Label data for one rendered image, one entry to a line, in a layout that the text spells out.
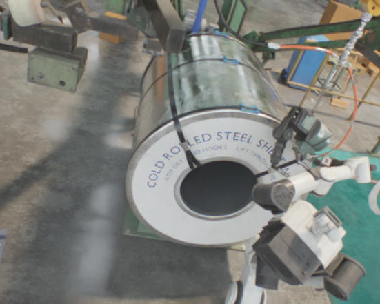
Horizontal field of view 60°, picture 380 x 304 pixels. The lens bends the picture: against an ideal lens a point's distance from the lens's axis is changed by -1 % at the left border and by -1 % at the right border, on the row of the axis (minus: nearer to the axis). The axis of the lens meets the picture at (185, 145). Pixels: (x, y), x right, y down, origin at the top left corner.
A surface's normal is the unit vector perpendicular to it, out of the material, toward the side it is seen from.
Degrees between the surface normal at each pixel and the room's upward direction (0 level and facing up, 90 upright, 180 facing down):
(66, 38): 90
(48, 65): 90
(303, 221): 29
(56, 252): 0
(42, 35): 90
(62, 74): 90
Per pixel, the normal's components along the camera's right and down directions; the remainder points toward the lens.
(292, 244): 0.19, -0.40
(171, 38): 0.25, 0.67
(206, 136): 0.04, 0.60
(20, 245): 0.25, -0.78
